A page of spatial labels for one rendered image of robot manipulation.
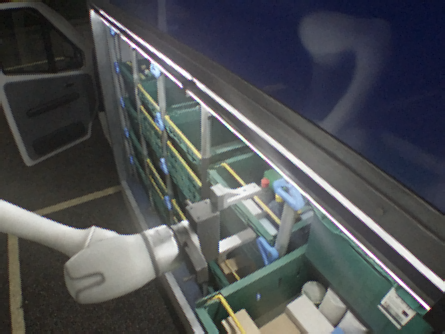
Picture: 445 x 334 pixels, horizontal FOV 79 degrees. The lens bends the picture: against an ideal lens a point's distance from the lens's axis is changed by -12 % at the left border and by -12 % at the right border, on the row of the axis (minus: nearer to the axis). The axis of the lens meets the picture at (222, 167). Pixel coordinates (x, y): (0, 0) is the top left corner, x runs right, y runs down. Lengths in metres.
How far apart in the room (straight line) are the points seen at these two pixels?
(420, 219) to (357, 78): 0.16
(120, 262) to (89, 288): 0.07
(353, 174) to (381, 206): 0.05
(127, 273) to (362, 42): 0.48
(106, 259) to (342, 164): 0.40
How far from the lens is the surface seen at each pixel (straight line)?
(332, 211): 0.45
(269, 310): 1.05
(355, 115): 0.36
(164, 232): 0.58
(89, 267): 0.55
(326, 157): 0.39
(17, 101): 3.45
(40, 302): 3.05
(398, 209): 0.35
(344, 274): 0.75
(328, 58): 0.38
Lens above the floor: 2.41
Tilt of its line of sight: 37 degrees down
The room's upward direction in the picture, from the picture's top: 3 degrees clockwise
